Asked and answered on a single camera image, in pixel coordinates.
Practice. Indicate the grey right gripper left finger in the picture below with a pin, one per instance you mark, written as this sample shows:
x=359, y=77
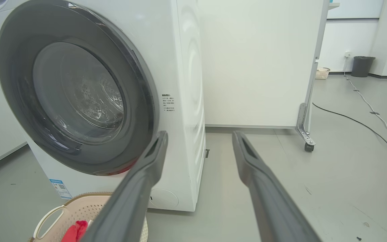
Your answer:
x=126, y=201

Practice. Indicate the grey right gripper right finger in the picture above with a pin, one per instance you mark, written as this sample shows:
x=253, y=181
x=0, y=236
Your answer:
x=267, y=208

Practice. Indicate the plain red garment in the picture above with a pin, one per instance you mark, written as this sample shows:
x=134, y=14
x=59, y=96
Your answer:
x=74, y=232

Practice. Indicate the cream perforated laundry basket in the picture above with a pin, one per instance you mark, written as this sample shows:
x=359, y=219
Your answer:
x=79, y=208

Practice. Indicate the white front-load washing machine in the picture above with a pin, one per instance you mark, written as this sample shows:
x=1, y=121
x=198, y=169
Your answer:
x=183, y=101

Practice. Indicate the small cream storage basket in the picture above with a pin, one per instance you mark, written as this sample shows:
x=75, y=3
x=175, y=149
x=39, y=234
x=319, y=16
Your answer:
x=321, y=74

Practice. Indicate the metal partition caster leg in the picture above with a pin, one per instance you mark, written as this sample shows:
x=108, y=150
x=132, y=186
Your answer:
x=303, y=127

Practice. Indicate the white mobile partition panel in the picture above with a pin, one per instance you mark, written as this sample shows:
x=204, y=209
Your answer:
x=254, y=60

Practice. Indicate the dark grey trash bin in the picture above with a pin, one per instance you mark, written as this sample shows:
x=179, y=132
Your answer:
x=362, y=67

